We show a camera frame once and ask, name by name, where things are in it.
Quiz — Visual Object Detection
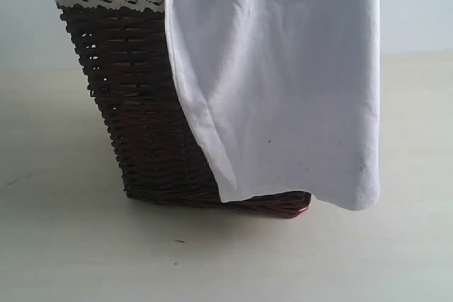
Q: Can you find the white t-shirt with red lettering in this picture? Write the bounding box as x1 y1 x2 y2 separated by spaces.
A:
164 0 380 211

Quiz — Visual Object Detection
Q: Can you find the dark brown wicker basket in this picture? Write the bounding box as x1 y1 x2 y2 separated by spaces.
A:
56 4 312 219

